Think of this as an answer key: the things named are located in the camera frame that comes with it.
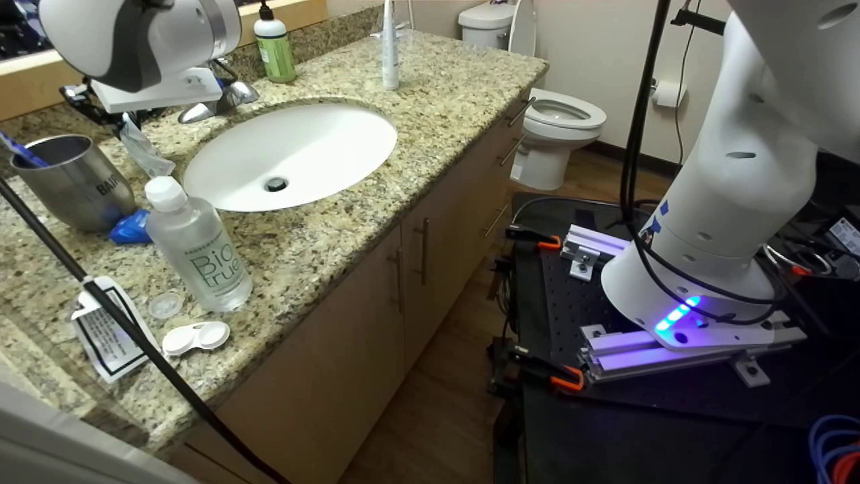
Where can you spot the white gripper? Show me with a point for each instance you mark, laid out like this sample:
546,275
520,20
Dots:
156,91

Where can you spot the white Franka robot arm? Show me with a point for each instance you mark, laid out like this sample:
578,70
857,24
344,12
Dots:
734,177

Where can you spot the stainless steel cup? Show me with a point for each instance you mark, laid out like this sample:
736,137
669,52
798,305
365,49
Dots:
81,192

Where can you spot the chrome faucet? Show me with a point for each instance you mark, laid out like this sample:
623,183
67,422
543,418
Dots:
230,97

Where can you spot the small blue plastic object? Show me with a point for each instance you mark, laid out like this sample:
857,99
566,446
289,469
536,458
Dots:
130,228

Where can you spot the blue toothbrush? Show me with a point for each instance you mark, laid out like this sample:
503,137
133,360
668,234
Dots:
20,150

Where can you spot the wood framed mirror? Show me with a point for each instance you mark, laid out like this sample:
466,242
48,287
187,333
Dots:
23,76

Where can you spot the clear contact solution bottle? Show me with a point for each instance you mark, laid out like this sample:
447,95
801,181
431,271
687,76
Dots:
203,250

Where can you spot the green soap pump bottle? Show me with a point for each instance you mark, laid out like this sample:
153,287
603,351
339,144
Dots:
274,49

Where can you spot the clear round cap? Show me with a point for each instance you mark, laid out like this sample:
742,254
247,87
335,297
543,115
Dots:
165,308

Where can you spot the white oval sink basin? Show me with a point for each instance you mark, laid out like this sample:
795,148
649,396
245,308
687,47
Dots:
313,148

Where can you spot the white contact lens case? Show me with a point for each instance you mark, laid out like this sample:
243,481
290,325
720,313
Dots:
195,339

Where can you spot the wooden vanity cabinet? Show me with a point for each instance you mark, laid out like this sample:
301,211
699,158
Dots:
351,367

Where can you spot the white blurry foreground surface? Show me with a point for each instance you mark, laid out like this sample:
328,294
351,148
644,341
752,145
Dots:
54,446

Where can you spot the white toilet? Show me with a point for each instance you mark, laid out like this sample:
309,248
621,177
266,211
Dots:
551,134

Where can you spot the orange black clamp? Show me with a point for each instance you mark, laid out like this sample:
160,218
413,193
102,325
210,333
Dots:
542,240
560,376

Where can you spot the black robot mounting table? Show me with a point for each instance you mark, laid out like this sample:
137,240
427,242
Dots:
555,431

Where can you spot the toilet paper roll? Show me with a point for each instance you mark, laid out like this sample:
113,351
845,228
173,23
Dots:
668,91

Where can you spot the black electronics box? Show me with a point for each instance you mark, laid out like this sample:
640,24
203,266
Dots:
843,236

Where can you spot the short aluminium rail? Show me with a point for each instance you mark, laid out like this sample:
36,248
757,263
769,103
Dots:
595,242

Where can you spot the long aluminium rail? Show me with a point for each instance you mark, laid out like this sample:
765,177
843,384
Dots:
646,351

